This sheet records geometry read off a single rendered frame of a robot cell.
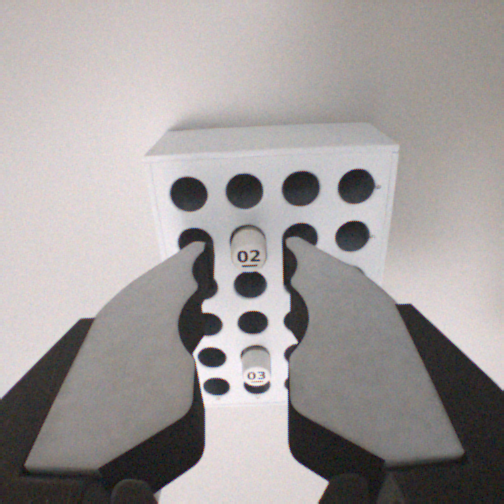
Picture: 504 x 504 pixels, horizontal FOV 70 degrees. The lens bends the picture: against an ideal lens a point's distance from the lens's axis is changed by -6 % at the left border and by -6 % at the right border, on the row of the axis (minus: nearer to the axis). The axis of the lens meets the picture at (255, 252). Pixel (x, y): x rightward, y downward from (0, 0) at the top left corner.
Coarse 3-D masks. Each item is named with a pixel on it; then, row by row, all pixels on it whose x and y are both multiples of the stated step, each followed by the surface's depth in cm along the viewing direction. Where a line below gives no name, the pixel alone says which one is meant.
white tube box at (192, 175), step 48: (192, 144) 13; (240, 144) 13; (288, 144) 12; (336, 144) 12; (384, 144) 12; (192, 192) 15; (240, 192) 15; (288, 192) 14; (336, 192) 13; (384, 192) 13; (192, 240) 15; (336, 240) 15; (384, 240) 14; (240, 288) 15; (240, 336) 16; (288, 336) 16; (240, 384) 17
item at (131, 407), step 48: (144, 288) 10; (192, 288) 10; (96, 336) 8; (144, 336) 8; (192, 336) 10; (96, 384) 7; (144, 384) 7; (192, 384) 7; (48, 432) 6; (96, 432) 6; (144, 432) 6; (192, 432) 7; (144, 480) 6
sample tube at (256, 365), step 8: (248, 352) 16; (256, 352) 16; (264, 352) 16; (248, 360) 16; (256, 360) 16; (264, 360) 16; (248, 368) 15; (256, 368) 15; (264, 368) 15; (248, 376) 16; (256, 376) 16; (264, 376) 16; (256, 384) 16
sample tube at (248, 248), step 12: (240, 228) 14; (252, 228) 13; (240, 240) 13; (252, 240) 13; (264, 240) 13; (240, 252) 13; (252, 252) 13; (264, 252) 13; (240, 264) 13; (252, 264) 13
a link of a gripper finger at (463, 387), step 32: (416, 320) 8; (448, 352) 7; (448, 384) 7; (480, 384) 6; (448, 416) 6; (480, 416) 6; (480, 448) 5; (384, 480) 6; (416, 480) 5; (448, 480) 5; (480, 480) 5
